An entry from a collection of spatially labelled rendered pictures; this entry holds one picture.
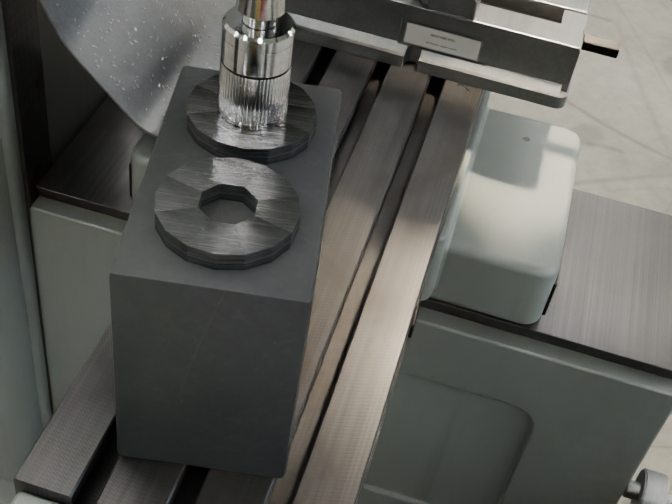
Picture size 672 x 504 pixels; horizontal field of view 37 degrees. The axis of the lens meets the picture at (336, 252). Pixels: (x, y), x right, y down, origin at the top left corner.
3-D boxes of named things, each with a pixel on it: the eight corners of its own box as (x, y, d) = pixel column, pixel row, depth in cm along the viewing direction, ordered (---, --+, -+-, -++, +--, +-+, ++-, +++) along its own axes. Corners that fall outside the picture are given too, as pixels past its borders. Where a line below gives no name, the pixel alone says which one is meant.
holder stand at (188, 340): (316, 265, 87) (346, 73, 73) (285, 481, 71) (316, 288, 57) (178, 244, 86) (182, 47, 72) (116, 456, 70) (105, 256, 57)
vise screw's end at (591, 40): (616, 54, 111) (621, 39, 110) (615, 62, 110) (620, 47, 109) (581, 45, 112) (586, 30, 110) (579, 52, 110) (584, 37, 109)
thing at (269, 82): (293, 127, 67) (302, 52, 63) (224, 132, 66) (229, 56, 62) (278, 86, 70) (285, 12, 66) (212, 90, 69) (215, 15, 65)
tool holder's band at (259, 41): (302, 52, 63) (304, 39, 62) (229, 56, 62) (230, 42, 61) (285, 12, 66) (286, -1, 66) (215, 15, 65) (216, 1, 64)
